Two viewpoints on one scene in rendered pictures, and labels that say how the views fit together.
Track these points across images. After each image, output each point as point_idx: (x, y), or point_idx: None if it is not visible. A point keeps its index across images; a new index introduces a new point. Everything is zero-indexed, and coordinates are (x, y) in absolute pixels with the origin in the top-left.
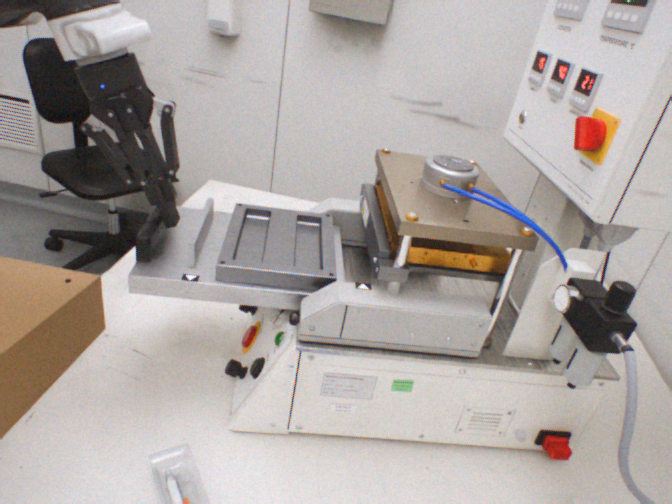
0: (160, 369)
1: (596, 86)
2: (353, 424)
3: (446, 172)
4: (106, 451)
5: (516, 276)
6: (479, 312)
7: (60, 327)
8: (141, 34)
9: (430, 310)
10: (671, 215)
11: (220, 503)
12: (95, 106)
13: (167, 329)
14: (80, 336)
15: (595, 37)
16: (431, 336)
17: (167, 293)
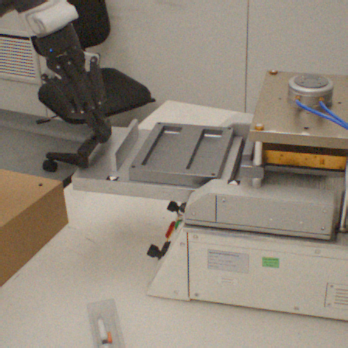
0: (103, 252)
1: None
2: (238, 294)
3: (299, 89)
4: (61, 301)
5: None
6: (324, 201)
7: (35, 217)
8: (70, 15)
9: (281, 200)
10: None
11: (132, 338)
12: (49, 62)
13: (112, 224)
14: (49, 225)
15: None
16: (287, 220)
17: (97, 189)
